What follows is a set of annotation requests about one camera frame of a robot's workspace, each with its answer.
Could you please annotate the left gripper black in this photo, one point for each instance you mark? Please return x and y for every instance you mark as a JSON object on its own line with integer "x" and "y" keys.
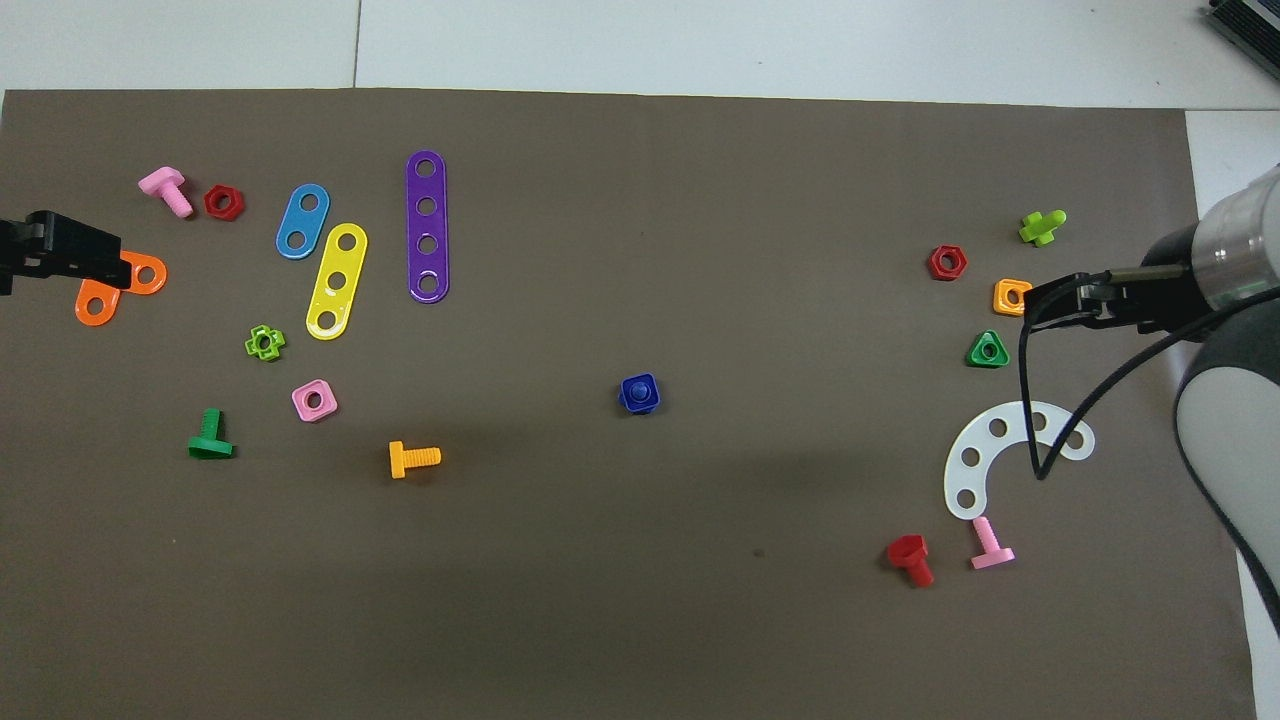
{"x": 20, "y": 260}

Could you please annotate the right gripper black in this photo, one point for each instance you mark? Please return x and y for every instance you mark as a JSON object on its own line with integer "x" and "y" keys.
{"x": 1170, "y": 295}

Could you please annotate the blue plastic bolt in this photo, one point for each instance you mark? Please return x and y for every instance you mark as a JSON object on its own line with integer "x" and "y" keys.
{"x": 639, "y": 388}

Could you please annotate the blue square nut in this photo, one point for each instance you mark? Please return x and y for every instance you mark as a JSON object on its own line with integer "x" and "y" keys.
{"x": 626, "y": 400}

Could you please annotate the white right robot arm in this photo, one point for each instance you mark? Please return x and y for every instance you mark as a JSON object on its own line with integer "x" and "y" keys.
{"x": 1230, "y": 420}

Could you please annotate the orange heart-shaped plate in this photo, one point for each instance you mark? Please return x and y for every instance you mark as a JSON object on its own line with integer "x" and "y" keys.
{"x": 109, "y": 306}

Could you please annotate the orange square nut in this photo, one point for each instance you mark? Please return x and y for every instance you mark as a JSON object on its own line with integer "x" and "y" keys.
{"x": 1000, "y": 297}

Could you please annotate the lime green plastic bolt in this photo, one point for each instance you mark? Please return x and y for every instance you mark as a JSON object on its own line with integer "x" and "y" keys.
{"x": 1040, "y": 228}

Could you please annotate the pink plastic bolt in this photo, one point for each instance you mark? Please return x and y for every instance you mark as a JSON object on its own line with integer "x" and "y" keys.
{"x": 165, "y": 188}
{"x": 990, "y": 555}

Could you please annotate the green triangular nut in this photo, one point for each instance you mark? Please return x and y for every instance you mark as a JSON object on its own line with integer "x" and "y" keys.
{"x": 975, "y": 358}

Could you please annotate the red hexagonal nut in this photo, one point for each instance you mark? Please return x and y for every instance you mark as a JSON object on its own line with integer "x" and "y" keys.
{"x": 934, "y": 263}
{"x": 212, "y": 203}

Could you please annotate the light green cross nut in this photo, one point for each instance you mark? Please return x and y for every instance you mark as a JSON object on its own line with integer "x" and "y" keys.
{"x": 252, "y": 345}

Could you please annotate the white curved perforated plate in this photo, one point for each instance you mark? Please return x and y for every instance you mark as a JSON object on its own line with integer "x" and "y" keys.
{"x": 966, "y": 478}

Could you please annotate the blue two-hole strip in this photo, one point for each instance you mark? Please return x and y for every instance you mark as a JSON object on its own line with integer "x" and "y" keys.
{"x": 302, "y": 222}

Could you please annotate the dark green plastic bolt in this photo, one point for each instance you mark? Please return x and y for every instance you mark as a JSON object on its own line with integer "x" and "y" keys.
{"x": 211, "y": 447}

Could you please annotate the yellow three-hole strip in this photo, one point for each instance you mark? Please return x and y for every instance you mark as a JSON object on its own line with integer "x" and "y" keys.
{"x": 342, "y": 262}

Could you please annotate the pink square nut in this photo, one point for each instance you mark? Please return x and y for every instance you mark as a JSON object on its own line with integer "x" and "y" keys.
{"x": 300, "y": 402}

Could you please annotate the red plastic bolt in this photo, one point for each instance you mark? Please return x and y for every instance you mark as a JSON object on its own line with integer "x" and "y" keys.
{"x": 908, "y": 550}

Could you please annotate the black ribbed device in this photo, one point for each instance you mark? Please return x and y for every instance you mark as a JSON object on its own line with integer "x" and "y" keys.
{"x": 1250, "y": 20}

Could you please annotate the purple four-hole strip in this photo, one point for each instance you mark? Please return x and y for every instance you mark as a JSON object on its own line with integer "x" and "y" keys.
{"x": 427, "y": 225}

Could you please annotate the orange plastic bolt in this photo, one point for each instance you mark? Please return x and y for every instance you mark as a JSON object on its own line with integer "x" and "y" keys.
{"x": 400, "y": 460}

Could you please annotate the brown table mat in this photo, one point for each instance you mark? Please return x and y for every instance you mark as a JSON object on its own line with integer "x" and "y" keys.
{"x": 640, "y": 600}

